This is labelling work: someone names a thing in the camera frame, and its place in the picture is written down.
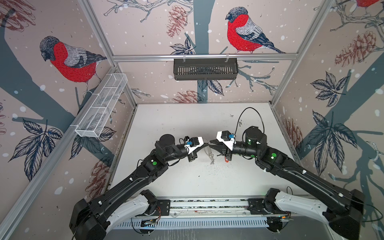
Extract silver metal carabiner keyring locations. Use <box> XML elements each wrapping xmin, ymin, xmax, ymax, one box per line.
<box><xmin>205</xmin><ymin>147</ymin><xmax>215</xmax><ymax>165</ymax></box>

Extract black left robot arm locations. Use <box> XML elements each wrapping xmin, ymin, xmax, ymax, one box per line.
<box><xmin>69</xmin><ymin>134</ymin><xmax>209</xmax><ymax>240</ymax></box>

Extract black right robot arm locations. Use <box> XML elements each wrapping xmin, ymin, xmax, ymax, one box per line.
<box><xmin>210</xmin><ymin>126</ymin><xmax>365</xmax><ymax>240</ymax></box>

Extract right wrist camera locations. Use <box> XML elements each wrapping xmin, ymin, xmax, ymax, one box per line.
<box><xmin>217</xmin><ymin>131</ymin><xmax>236</xmax><ymax>151</ymax></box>

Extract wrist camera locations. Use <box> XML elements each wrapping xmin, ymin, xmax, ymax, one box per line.
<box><xmin>185</xmin><ymin>137</ymin><xmax>204</xmax><ymax>155</ymax></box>
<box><xmin>217</xmin><ymin>131</ymin><xmax>236</xmax><ymax>151</ymax></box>

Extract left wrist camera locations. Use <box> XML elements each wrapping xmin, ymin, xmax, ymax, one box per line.
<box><xmin>185</xmin><ymin>137</ymin><xmax>204</xmax><ymax>155</ymax></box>

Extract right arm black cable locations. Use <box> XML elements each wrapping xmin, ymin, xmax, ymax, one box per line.
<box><xmin>233</xmin><ymin>107</ymin><xmax>265</xmax><ymax>137</ymax></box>

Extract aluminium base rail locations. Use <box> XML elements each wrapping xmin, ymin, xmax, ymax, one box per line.
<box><xmin>112</xmin><ymin>196</ymin><xmax>334</xmax><ymax>230</ymax></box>

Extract black hanging wire basket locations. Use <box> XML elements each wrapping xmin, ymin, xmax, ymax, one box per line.
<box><xmin>174</xmin><ymin>58</ymin><xmax>239</xmax><ymax>81</ymax></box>

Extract horizontal aluminium frame bar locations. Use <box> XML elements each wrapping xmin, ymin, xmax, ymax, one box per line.
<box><xmin>112</xmin><ymin>53</ymin><xmax>299</xmax><ymax>63</ymax></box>

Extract white mesh wire shelf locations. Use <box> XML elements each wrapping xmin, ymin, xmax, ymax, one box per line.
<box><xmin>75</xmin><ymin>73</ymin><xmax>128</xmax><ymax>138</ymax></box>

